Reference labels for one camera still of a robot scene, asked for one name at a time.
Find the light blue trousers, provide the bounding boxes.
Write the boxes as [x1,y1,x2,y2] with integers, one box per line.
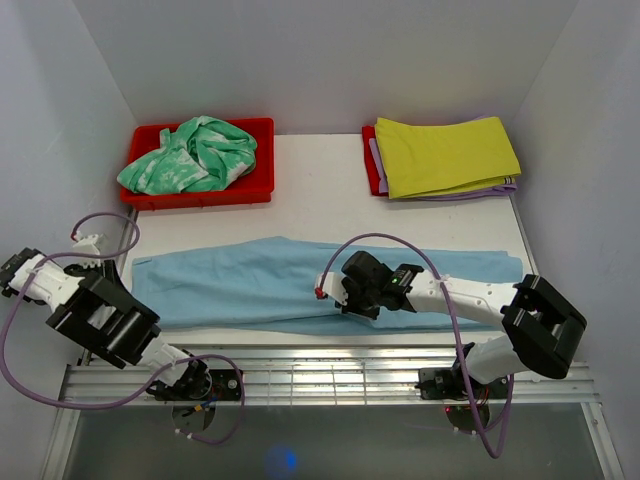
[130,234,524,332]

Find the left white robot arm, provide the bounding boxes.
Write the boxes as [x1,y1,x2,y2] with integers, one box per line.
[1,248,213,401]

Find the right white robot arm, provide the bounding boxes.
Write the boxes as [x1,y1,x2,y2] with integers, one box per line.
[319,251,587,401]

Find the red folded trousers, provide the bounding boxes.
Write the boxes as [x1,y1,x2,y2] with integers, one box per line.
[361,125,389,197]

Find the yellow folded trousers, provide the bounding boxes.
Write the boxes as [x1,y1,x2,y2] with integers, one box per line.
[374,115,522,200]

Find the green white patterned trousers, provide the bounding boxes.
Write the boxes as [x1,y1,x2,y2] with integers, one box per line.
[117,116,258,196]

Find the lilac folded trousers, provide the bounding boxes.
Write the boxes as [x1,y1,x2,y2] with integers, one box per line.
[368,115,519,202]

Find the red plastic bin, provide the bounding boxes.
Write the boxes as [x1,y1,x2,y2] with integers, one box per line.
[117,116,275,211]

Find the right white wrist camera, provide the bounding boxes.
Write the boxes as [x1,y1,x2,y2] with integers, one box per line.
[314,272,348,306]

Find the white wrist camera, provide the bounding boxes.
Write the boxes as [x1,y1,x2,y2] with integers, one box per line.
[314,272,348,306]
[71,231,106,255]

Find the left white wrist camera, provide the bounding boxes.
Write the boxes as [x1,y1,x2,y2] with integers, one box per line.
[71,231,106,255]

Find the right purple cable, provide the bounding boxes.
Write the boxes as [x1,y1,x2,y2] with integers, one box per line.
[319,232,516,460]

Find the purple cable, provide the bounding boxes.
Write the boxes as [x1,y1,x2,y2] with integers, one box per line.
[0,212,249,446]
[319,232,516,460]

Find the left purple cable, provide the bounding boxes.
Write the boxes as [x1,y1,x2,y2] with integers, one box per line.
[0,212,249,446]

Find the aluminium rail frame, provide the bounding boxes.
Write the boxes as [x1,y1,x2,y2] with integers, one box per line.
[42,199,626,480]

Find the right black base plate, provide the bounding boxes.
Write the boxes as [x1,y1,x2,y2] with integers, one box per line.
[415,368,509,402]

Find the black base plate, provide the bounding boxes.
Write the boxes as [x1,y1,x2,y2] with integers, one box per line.
[146,367,241,402]
[415,368,509,402]

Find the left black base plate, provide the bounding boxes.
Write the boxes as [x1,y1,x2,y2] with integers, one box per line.
[146,367,241,402]

